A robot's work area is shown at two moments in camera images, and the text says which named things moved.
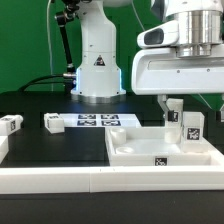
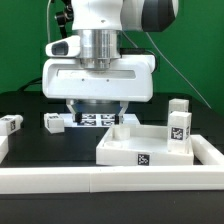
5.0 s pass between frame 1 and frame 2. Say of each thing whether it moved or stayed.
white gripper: moved
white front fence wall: stayed
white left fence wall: stayed
